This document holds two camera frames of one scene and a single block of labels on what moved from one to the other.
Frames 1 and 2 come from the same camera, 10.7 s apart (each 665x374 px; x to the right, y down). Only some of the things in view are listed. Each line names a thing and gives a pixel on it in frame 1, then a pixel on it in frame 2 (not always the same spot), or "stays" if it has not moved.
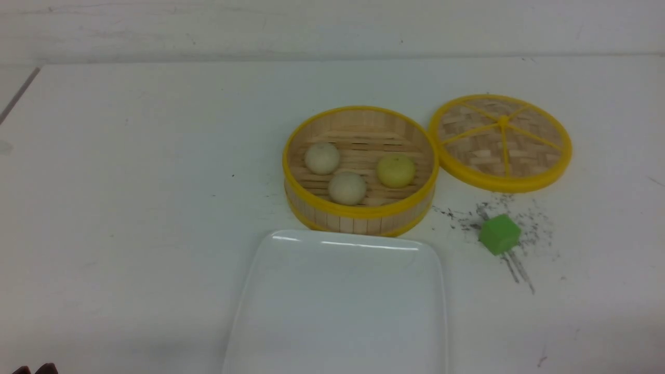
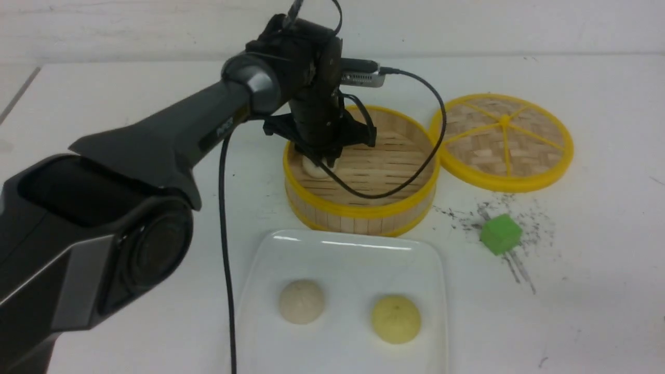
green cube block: [500, 234] stays
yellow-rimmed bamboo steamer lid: [498, 143] stays
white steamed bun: [347, 188] -> [302, 302]
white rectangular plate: [316, 302] stays
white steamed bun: [322, 159] stays
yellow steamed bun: [396, 171] -> [396, 319]
